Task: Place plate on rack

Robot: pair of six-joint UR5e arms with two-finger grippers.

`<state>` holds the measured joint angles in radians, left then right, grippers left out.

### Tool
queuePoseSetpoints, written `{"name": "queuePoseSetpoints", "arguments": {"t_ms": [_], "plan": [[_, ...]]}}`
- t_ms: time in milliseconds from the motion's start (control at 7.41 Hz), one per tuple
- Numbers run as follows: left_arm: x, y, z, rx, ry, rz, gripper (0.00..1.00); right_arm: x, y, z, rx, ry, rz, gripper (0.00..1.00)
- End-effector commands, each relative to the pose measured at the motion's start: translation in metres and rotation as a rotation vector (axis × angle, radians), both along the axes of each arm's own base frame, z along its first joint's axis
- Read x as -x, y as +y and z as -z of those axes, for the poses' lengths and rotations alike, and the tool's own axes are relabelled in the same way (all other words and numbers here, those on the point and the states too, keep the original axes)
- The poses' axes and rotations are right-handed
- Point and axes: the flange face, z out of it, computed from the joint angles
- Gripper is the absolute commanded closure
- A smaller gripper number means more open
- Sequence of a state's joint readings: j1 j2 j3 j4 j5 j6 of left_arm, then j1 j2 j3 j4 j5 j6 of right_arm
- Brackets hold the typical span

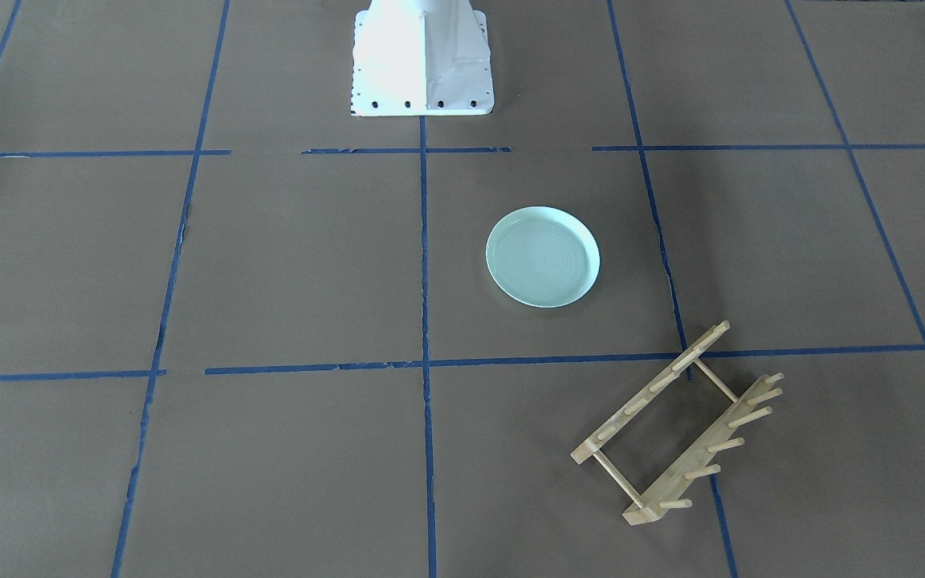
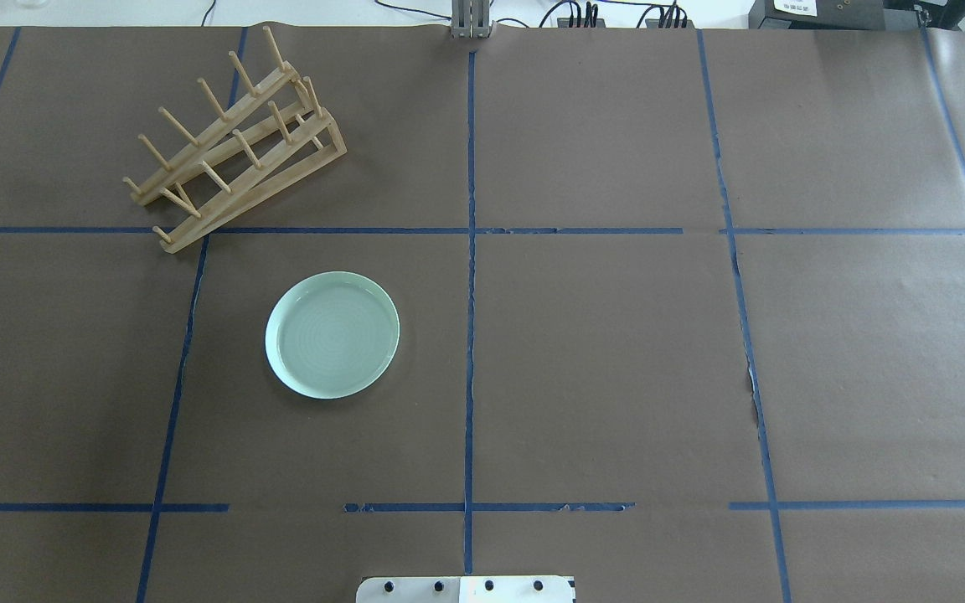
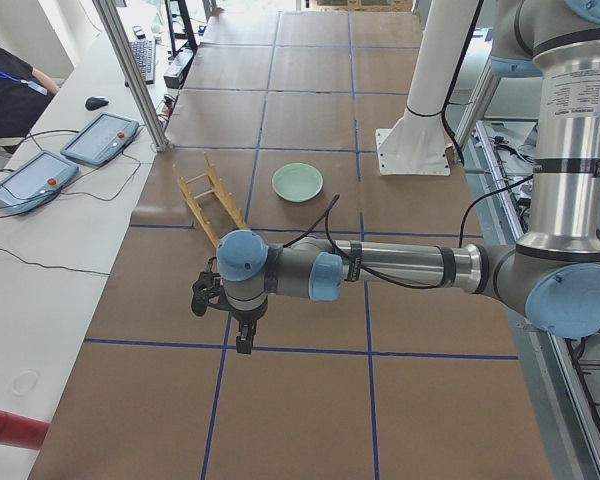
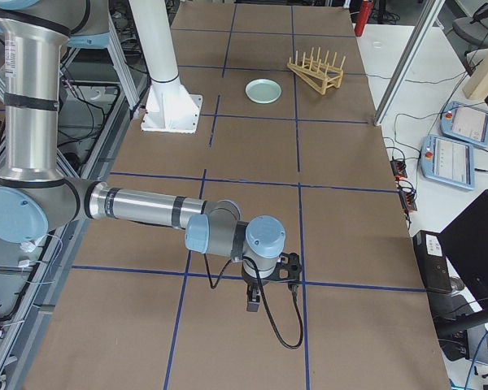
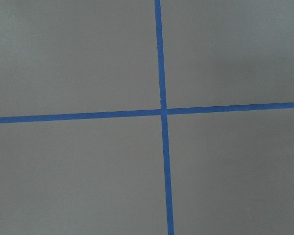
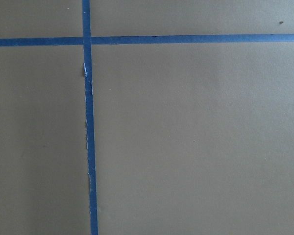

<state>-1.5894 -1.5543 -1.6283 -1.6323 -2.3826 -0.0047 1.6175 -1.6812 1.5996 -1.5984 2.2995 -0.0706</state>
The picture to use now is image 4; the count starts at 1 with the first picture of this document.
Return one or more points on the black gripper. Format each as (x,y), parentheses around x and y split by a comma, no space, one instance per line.
(253,281)

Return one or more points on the light green plate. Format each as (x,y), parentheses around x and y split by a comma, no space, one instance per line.
(263,91)

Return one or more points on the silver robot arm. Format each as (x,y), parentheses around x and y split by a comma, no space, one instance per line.
(211,228)

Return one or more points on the wooden dish rack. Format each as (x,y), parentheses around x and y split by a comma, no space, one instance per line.
(321,73)

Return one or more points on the near orange black connector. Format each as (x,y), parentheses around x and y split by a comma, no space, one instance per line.
(407,197)

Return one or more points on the orange black connector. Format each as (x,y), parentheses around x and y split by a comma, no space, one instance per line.
(398,167)
(407,197)

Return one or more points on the black box with label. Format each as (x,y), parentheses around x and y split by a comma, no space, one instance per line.
(432,262)

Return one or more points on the far orange black connector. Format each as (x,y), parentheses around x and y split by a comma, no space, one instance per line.
(398,167)

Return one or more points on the black laptop computer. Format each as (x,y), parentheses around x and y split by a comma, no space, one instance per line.
(465,243)

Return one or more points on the near blue teach pendant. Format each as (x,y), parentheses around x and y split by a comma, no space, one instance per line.
(448,161)

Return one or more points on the blue teach pendant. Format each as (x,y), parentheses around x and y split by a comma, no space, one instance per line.
(448,161)
(465,123)

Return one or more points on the far blue teach pendant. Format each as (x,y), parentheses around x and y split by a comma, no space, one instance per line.
(465,123)

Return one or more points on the red fire extinguisher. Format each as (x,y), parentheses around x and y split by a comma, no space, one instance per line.
(363,17)

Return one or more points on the grey office chair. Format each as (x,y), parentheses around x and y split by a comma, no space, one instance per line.
(474,29)

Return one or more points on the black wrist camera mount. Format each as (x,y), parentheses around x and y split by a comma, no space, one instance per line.
(288,268)

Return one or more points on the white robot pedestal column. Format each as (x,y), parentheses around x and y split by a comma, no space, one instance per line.
(169,106)

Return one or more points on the aluminium side frame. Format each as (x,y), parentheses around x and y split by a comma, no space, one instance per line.
(36,198)

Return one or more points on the aluminium frame post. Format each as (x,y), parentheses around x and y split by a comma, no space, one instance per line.
(424,24)

